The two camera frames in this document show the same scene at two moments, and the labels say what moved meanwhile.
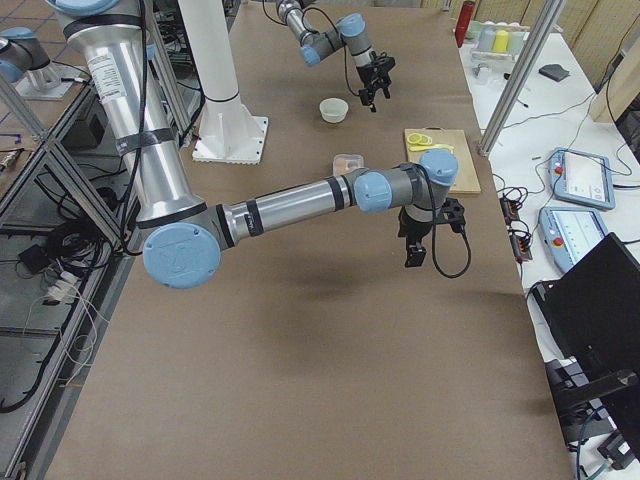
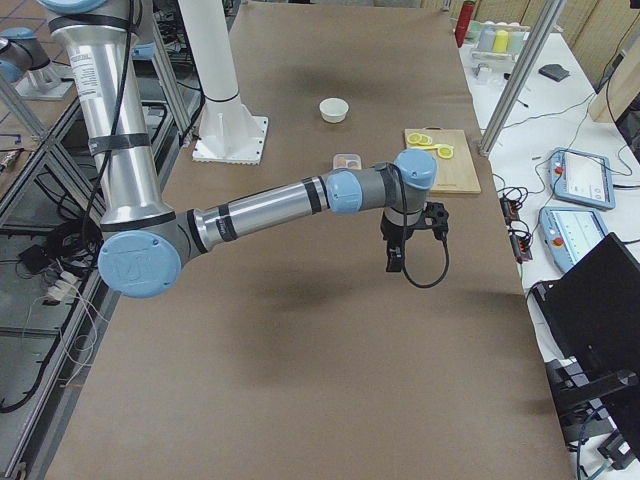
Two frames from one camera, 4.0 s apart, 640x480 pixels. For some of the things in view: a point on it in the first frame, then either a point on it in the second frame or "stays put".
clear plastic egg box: x=343 y=163 stays put
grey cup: x=486 y=37 stays put
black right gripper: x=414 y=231 -> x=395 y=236
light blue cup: x=515 y=42 stays put
